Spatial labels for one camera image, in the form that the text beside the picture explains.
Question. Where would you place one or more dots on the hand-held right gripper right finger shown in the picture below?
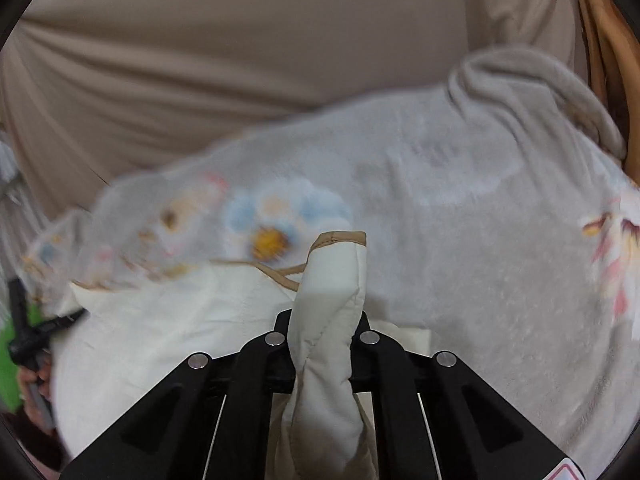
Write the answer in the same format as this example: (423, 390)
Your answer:
(375, 362)

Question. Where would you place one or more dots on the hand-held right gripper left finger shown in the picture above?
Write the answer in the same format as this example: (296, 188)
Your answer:
(272, 362)

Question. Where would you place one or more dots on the green cloth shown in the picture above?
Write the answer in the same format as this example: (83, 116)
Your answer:
(12, 385)

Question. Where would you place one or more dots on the beige backdrop cloth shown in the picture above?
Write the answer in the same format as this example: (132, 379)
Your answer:
(225, 50)

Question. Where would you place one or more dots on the grey printed blanket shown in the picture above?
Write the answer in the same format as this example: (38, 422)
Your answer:
(450, 260)

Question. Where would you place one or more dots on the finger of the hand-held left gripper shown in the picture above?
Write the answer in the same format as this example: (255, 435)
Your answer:
(62, 321)
(16, 305)

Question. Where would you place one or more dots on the white cloth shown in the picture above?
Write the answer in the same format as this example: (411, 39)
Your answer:
(7, 170)

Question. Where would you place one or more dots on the person's left hand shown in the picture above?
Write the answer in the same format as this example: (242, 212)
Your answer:
(31, 395)

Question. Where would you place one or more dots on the orange hanging garment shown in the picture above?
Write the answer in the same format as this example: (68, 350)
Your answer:
(607, 50)

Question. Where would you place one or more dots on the cream quilted jacket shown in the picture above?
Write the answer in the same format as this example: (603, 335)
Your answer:
(175, 350)

